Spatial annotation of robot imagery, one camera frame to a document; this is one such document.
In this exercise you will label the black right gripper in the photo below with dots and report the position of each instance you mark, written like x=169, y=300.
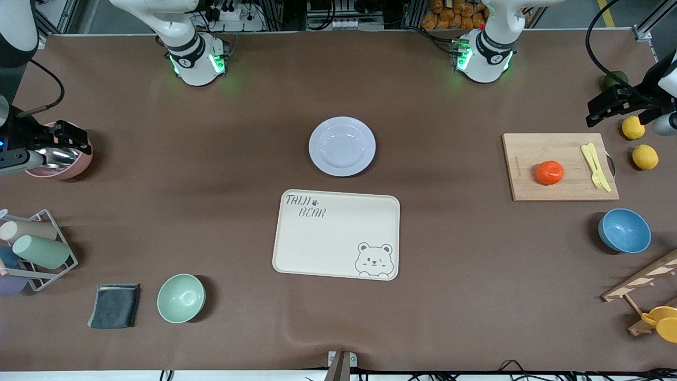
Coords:
x=25, y=133

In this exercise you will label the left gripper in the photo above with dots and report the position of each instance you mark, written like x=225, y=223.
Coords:
x=648, y=91

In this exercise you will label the orange fruit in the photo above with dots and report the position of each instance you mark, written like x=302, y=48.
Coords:
x=549, y=172

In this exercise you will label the white round plate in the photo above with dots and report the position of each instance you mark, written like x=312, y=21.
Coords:
x=342, y=146

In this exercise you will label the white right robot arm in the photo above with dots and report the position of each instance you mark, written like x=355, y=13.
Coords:
x=190, y=58

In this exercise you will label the shiny metal scoop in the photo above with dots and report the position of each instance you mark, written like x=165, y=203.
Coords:
x=55, y=157

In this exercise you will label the pink bowl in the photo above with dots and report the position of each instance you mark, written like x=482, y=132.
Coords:
x=79, y=164

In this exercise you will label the dark green round fruit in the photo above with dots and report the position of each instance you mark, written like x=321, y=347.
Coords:
x=613, y=78

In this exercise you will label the yellow lemon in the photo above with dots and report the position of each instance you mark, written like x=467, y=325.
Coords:
x=633, y=128
x=645, y=157

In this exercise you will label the yellow plastic fork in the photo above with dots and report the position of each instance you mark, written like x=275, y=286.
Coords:
x=591, y=164

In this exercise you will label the yellow plastic knife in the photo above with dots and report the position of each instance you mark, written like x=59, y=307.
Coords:
x=600, y=168

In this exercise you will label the wooden cutting board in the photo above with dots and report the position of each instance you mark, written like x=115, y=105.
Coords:
x=529, y=148

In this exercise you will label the beige cup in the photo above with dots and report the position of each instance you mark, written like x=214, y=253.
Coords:
x=29, y=230

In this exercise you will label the green cup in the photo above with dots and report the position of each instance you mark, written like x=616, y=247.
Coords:
x=42, y=252

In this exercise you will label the blue bowl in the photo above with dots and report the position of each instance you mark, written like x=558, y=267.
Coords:
x=625, y=230

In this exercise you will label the blue cup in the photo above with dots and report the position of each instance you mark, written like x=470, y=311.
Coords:
x=8, y=256

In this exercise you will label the purple cup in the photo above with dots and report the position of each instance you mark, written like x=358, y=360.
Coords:
x=11, y=284

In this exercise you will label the dark grey folded cloth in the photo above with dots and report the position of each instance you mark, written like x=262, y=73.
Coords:
x=113, y=307

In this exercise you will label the wooden rack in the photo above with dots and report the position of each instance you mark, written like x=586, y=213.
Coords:
x=640, y=279

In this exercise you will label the pile of orange buns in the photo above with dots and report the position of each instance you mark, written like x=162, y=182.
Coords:
x=449, y=16

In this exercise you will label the light green bowl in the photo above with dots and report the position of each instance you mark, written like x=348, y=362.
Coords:
x=181, y=298

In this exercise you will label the white power strip with plugs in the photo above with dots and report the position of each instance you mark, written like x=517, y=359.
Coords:
x=238, y=18

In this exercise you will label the yellow plastic cup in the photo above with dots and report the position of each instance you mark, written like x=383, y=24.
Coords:
x=664, y=323

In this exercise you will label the white empty power strip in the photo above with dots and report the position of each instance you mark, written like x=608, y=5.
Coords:
x=357, y=24

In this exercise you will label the cream tray with bear print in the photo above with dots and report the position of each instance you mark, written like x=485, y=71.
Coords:
x=328, y=238

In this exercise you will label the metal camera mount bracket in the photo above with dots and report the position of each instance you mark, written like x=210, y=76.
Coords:
x=340, y=365

